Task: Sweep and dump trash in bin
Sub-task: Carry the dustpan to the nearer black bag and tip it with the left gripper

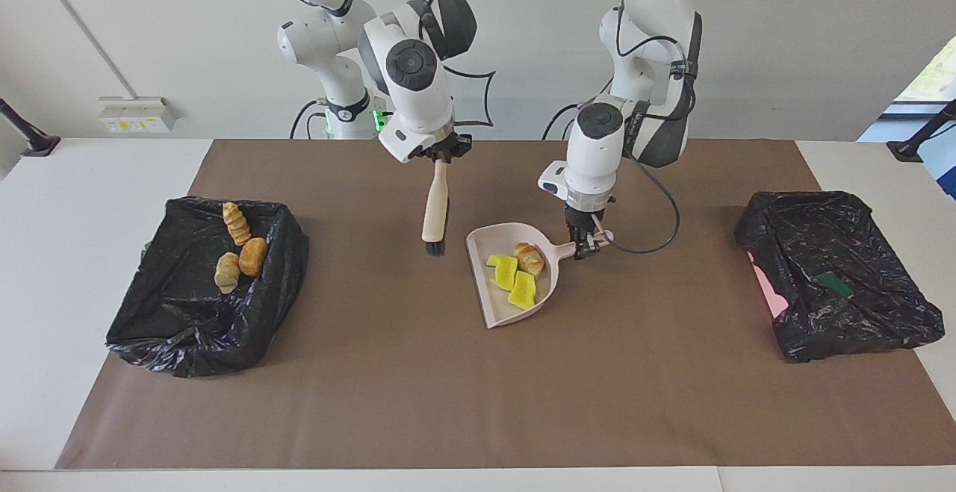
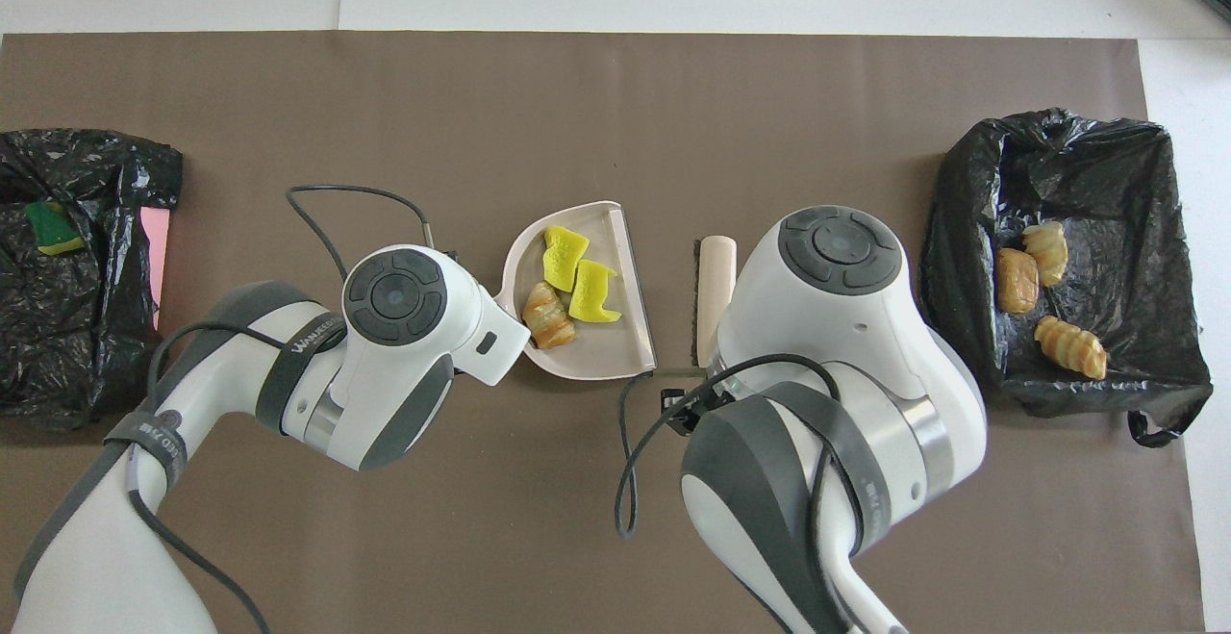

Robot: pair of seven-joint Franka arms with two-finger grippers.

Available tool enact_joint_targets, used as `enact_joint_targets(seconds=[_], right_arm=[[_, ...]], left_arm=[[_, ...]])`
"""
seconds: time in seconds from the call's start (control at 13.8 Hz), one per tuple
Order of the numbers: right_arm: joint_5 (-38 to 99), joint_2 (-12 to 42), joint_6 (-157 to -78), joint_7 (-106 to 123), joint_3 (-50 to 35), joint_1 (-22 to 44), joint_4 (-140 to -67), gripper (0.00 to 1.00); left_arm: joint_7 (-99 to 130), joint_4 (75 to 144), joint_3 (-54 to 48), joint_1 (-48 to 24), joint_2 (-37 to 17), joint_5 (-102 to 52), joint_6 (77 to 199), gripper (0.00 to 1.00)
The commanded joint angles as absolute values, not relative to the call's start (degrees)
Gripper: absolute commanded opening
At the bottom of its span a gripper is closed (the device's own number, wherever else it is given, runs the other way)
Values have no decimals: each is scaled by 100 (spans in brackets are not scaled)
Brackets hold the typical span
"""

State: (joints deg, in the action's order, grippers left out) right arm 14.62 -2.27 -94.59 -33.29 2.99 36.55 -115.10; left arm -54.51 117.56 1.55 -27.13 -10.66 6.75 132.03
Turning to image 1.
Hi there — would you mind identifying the green yellow sponge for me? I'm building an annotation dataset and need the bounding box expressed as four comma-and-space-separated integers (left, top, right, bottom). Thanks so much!
814, 271, 854, 299

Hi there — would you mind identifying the black mount stand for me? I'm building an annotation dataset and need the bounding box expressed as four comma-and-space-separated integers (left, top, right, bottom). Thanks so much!
887, 99, 956, 163
0, 98, 62, 158

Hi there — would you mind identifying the white wall conduit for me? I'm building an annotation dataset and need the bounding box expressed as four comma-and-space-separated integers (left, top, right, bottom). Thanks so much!
28, 0, 137, 101

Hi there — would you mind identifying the beige plastic dustpan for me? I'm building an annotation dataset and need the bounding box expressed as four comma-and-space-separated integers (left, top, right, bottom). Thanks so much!
465, 222, 615, 329

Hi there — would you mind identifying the black plastic trash bag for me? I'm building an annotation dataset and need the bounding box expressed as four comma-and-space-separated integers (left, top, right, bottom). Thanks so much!
105, 195, 311, 379
734, 190, 946, 364

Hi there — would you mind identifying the brown toy bread loaf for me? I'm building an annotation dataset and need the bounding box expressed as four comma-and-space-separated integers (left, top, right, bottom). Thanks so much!
238, 237, 269, 278

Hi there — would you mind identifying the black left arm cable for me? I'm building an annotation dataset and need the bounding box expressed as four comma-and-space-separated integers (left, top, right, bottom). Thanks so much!
597, 150, 683, 254

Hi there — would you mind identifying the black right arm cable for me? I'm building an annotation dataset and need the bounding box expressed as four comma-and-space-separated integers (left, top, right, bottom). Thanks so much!
447, 65, 498, 128

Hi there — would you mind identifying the window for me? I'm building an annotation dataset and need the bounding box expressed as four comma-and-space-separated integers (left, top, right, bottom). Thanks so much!
881, 29, 956, 116

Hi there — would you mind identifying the beige hand brush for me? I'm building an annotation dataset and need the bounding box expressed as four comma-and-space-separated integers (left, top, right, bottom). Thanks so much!
421, 160, 453, 258

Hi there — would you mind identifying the brown paper table mat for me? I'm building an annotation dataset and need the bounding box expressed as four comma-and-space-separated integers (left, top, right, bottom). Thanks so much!
55, 139, 956, 470

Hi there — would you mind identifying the orange striped toy croissant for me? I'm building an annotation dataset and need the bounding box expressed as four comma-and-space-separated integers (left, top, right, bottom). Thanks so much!
222, 202, 252, 247
512, 242, 546, 278

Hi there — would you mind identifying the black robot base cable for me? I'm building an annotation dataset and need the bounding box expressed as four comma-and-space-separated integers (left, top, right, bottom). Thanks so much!
289, 98, 331, 140
541, 100, 591, 141

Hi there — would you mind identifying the white wall socket box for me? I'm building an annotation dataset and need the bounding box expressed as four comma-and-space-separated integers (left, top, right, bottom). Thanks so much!
99, 96, 180, 134

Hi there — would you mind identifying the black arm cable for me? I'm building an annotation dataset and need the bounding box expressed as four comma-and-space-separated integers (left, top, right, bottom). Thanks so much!
447, 65, 498, 128
597, 150, 683, 254

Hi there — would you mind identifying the pink plastic bin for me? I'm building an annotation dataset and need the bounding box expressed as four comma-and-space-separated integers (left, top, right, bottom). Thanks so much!
747, 249, 789, 321

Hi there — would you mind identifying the yellow foam piece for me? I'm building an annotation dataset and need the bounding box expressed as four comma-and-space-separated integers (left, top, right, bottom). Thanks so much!
507, 271, 538, 311
486, 254, 520, 292

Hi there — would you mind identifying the pale toy croissant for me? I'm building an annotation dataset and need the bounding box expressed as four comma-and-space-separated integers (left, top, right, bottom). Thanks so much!
214, 252, 241, 295

